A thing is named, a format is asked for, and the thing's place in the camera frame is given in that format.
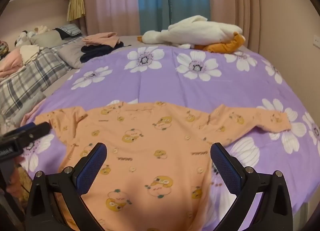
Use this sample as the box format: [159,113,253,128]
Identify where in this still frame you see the yellow pleated cloth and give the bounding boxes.
[67,0,87,21]

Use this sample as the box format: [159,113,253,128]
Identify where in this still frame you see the white goose plush toy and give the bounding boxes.
[137,15,246,54]

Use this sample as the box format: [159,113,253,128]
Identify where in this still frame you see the black and white plush toy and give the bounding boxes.
[15,30,34,47]

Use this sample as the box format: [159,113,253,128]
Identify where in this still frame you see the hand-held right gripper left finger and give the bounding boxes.
[25,142,110,231]

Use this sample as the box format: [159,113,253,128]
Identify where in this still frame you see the dark navy clothes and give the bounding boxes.
[80,41,125,64]

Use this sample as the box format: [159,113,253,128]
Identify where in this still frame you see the orange printed shirt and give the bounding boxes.
[35,101,292,231]

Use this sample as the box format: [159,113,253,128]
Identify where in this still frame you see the grey fleece blanket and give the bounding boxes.
[5,91,47,126]

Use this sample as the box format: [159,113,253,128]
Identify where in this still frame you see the pink curtain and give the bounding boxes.
[207,0,260,49]
[82,0,140,37]

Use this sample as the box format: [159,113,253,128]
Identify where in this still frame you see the blue striped pillow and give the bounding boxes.
[60,23,82,37]

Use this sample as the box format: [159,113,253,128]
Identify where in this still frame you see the pink folded clothes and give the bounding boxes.
[82,32,120,48]

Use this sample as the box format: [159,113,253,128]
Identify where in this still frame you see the cream crumpled cloth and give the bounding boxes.
[19,45,40,63]

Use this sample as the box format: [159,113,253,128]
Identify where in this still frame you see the grey plaid quilt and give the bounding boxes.
[0,46,73,121]

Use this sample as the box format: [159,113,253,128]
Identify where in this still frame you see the purple floral blanket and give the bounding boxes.
[21,45,320,231]

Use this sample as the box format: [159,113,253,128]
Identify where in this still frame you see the pink crumpled cloth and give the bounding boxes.
[0,47,25,78]

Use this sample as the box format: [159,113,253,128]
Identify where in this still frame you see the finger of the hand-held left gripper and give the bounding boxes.
[4,121,52,144]

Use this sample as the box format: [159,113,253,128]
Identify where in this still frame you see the grey pillow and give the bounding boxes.
[59,44,84,69]
[30,30,63,47]

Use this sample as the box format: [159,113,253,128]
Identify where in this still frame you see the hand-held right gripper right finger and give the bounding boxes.
[210,142,293,231]

